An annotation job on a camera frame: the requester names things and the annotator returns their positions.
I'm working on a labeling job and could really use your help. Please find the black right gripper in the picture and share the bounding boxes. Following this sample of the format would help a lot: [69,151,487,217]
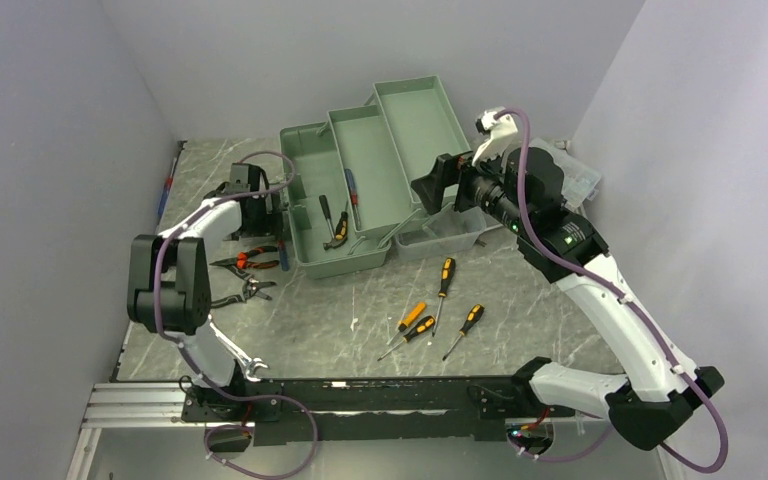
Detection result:
[411,137,530,235]

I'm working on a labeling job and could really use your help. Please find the green toolbox base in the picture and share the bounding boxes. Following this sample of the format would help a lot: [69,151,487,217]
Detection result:
[279,122,390,279]

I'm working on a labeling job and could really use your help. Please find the yellow black handle hammer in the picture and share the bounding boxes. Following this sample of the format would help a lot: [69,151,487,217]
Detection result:
[322,205,348,250]

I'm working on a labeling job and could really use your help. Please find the blue red long screwdriver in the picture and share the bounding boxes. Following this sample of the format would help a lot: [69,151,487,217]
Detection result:
[344,169,362,229]

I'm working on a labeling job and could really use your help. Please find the yellow black stubby screwdriver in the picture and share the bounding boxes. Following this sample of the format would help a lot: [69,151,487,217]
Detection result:
[442,304,485,361]

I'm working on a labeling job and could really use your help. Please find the yellow black medium screwdriver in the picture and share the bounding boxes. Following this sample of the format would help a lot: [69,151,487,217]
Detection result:
[377,315,437,361]

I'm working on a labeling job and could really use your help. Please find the short yellow screwdriver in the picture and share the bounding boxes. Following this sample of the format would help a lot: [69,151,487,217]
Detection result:
[387,301,427,344]

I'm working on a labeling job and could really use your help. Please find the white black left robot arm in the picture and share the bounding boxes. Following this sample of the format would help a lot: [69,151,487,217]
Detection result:
[126,155,296,420]

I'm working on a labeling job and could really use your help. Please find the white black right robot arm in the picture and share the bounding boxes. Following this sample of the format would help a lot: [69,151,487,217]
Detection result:
[410,147,725,450]

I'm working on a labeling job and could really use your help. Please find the orange black needle-nose pliers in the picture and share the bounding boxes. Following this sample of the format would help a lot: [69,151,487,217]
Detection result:
[210,246,281,271]

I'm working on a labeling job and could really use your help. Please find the blue red small screwdriver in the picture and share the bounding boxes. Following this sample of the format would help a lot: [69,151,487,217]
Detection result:
[276,240,290,272]

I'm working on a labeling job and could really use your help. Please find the green top toolbox tray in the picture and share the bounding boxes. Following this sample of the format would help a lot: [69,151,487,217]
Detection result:
[363,76,471,220]

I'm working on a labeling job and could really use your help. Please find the green toolbox tray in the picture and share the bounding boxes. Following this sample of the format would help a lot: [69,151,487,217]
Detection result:
[363,76,471,220]
[328,104,424,242]

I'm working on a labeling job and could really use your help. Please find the black yellow pliers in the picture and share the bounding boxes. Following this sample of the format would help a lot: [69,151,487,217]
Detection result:
[211,278,277,309]

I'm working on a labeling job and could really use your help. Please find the green middle toolbox tray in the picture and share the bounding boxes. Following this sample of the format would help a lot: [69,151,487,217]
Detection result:
[328,104,424,242]

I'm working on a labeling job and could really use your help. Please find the long yellow black screwdriver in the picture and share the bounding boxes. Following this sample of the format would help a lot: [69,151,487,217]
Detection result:
[431,257,456,336]

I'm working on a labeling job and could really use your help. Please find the clear compartment organizer box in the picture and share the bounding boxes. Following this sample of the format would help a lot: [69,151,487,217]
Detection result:
[529,138,602,210]

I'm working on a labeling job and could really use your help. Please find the large silver open-end wrench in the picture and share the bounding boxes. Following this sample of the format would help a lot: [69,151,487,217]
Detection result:
[209,319,269,383]

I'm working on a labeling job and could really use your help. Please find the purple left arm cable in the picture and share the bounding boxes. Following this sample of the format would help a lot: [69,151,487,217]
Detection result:
[153,150,320,480]

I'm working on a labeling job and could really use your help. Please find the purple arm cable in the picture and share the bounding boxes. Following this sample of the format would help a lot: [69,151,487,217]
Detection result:
[493,107,730,475]
[153,150,320,480]

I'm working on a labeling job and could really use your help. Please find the red blue tool at wall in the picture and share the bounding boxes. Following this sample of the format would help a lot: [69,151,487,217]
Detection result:
[156,140,186,222]

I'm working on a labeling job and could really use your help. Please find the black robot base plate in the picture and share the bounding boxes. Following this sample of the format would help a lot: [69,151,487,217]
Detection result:
[181,376,573,446]

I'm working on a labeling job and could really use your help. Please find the aluminium frame rail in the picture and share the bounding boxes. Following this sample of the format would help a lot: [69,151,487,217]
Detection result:
[82,380,624,429]

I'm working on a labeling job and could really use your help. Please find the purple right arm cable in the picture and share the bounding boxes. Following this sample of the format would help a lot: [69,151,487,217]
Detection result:
[493,107,730,475]

